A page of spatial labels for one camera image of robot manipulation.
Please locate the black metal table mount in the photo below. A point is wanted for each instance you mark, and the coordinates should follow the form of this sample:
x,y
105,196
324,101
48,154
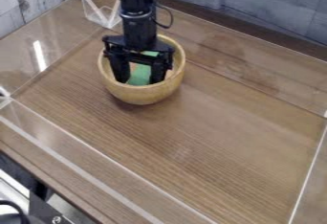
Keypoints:
x,y
41,213

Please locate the green rectangular block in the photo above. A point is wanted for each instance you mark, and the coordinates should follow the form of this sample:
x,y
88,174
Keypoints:
x,y
140,74

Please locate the clear acrylic corner bracket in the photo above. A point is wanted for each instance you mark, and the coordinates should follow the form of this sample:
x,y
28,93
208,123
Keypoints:
x,y
105,16

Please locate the wooden bowl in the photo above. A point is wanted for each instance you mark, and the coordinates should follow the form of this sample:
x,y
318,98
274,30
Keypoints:
x,y
152,93

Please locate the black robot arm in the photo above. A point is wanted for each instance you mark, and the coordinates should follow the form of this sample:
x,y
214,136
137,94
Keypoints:
x,y
137,7

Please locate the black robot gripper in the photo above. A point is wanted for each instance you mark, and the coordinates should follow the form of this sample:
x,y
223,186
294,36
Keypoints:
x,y
137,46

